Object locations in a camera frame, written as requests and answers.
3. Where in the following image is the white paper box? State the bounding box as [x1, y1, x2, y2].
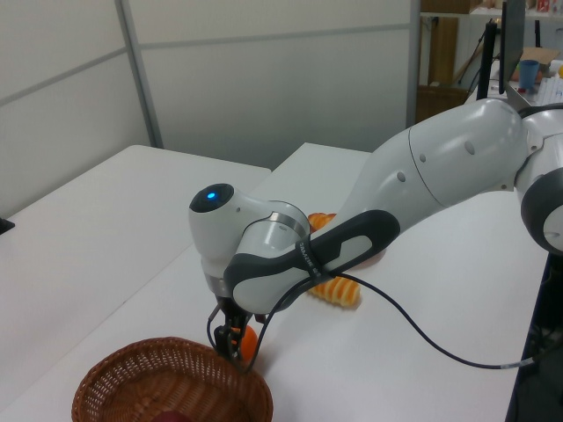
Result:
[537, 76, 563, 106]

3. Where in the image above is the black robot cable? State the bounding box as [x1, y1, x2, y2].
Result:
[206, 270, 563, 375]

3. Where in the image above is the dark robot stand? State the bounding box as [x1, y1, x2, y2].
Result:
[505, 252, 563, 422]

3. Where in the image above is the striped toy bread roll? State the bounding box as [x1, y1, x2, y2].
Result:
[306, 275, 362, 309]

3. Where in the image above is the brown wooden box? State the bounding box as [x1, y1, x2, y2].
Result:
[415, 85, 470, 124]

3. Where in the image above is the braided golden toy bread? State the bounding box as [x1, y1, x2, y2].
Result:
[307, 212, 338, 234]

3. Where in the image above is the black monitor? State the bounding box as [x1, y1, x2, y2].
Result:
[498, 0, 527, 96]

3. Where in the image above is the black monitor stand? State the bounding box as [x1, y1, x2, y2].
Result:
[477, 19, 501, 100]

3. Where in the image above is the brown woven basket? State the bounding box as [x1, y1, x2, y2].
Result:
[71, 337, 274, 422]

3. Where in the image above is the grey partition post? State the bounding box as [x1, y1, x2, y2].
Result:
[407, 0, 423, 127]
[114, 0, 165, 149]

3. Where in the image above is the orange toy mandarin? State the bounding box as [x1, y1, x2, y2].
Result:
[237, 324, 260, 362]

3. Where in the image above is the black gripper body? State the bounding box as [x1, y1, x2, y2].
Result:
[215, 297, 256, 329]

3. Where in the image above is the flat cardboard sheet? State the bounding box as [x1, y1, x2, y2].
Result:
[428, 16, 458, 85]

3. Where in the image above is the open cardboard box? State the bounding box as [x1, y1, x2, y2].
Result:
[521, 47, 560, 74]

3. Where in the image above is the black velcro cable strap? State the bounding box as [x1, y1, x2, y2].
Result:
[296, 235, 330, 282]

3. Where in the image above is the blue cup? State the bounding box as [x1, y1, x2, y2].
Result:
[518, 60, 540, 91]

